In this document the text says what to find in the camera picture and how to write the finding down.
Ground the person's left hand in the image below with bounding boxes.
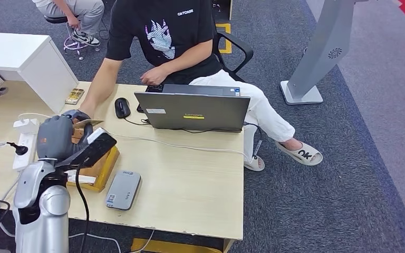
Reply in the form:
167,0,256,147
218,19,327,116
140,65,170,86

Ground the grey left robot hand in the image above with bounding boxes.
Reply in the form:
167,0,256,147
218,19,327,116
36,109,95,163

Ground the person's right hand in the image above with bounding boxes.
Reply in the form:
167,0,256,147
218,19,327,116
78,99,97,118

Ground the person's hand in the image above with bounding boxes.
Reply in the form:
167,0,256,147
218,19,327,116
66,14,82,31

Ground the person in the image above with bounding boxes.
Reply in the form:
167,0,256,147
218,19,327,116
78,0,324,172
31,0,105,47

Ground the yellow printed card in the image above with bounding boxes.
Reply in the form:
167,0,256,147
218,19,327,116
64,87,85,105

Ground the grey card reader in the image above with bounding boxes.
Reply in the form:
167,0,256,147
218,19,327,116
105,170,142,211

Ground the black and white sneaker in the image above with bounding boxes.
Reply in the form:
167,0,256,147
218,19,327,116
72,29,101,47

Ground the white charger adapter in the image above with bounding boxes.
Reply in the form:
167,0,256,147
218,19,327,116
13,119,41,135

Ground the white power strip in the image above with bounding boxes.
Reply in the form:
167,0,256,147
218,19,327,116
13,132,38,172

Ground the black computer mouse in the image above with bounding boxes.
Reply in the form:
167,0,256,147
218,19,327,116
114,97,132,120

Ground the grey laptop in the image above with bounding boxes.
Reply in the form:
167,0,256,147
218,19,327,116
134,83,252,134

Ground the open cardboard box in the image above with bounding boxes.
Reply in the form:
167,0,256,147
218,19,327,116
65,120,120,193

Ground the white desk shelf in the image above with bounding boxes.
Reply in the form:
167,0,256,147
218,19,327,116
0,31,80,114

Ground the black office chair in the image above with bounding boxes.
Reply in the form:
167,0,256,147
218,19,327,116
211,0,255,83

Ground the black cabinet with pale edge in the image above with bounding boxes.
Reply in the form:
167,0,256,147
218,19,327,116
212,0,234,21

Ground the beige slipper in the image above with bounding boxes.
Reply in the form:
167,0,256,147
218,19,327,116
243,155,266,172
275,140,324,167

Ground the grey kiosk stand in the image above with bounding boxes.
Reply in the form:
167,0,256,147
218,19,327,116
279,0,359,106

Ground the chrome ring base stool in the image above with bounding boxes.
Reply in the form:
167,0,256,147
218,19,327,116
44,15,101,61

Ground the black plug with cable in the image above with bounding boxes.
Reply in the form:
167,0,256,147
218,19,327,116
0,141,29,177

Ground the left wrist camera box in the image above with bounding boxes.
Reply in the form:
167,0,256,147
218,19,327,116
55,127,118,172

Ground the black mouse cable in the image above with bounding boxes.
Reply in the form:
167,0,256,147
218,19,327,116
123,117,151,127

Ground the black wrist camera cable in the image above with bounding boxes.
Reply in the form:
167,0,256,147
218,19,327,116
74,159,91,253

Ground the grey power strip cable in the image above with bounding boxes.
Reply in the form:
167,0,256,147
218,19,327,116
0,170,25,238

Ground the white charging cable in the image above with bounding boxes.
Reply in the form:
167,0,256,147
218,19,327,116
17,112,256,159

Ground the thin white cable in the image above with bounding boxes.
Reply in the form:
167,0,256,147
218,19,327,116
129,228,155,253
67,232,123,253

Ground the yellow wooden table frame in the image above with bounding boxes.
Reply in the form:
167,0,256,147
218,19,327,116
131,238,224,253

